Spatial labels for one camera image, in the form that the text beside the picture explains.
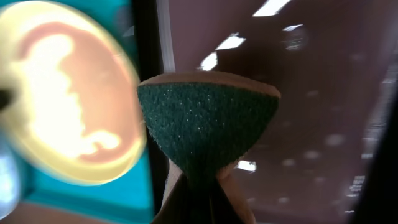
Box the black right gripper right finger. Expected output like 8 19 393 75
209 183 244 224

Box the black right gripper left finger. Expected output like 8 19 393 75
151 175 211 224

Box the green scrubbing sponge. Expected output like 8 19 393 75
136 71 282 224

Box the yellow plate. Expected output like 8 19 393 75
1 1 146 185

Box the teal plastic tray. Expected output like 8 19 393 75
1 1 154 223

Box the black tray with water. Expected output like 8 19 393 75
132 0 398 224

